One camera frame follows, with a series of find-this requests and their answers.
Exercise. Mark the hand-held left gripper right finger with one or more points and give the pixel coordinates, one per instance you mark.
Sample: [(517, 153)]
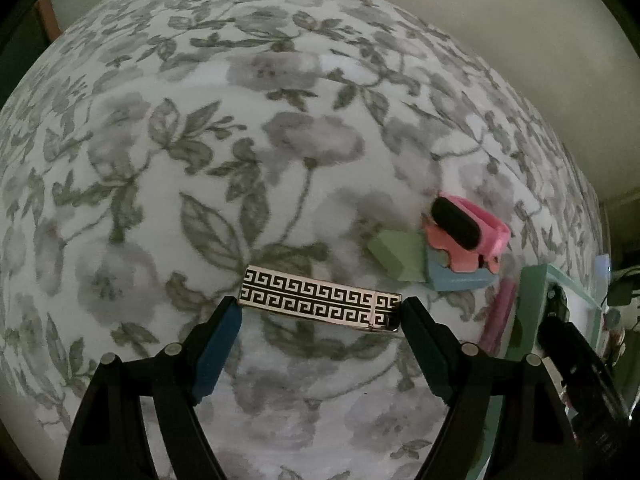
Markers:
[(425, 355)]

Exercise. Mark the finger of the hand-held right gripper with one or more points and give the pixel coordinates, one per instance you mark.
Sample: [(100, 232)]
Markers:
[(556, 301)]

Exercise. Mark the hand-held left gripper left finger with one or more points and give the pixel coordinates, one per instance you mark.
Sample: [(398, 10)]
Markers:
[(215, 355)]

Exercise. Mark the mint green tray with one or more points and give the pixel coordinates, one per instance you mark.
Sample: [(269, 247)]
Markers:
[(530, 300)]

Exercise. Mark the patterned metal lighter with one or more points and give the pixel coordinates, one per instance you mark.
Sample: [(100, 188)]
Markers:
[(320, 302)]

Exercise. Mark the pink stick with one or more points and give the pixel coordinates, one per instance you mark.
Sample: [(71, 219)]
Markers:
[(500, 315)]

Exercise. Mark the white lit device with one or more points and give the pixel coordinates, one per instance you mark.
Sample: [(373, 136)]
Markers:
[(602, 266)]

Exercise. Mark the black power adapter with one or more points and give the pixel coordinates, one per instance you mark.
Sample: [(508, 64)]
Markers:
[(620, 290)]

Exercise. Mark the blue foam puzzle piece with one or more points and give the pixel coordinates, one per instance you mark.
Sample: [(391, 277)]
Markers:
[(450, 280)]

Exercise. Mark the green foam block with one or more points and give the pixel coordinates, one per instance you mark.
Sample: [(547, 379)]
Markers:
[(400, 255)]

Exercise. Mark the pink foam puzzle piece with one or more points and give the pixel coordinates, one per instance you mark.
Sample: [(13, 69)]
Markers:
[(450, 250)]

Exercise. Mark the pink holder with black roller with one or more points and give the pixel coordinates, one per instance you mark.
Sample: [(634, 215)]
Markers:
[(460, 220)]

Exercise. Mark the grey floral blanket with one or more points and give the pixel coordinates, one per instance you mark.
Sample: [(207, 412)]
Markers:
[(150, 160)]

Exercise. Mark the brown wooden furniture edge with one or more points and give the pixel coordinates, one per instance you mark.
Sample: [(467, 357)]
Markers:
[(47, 15)]

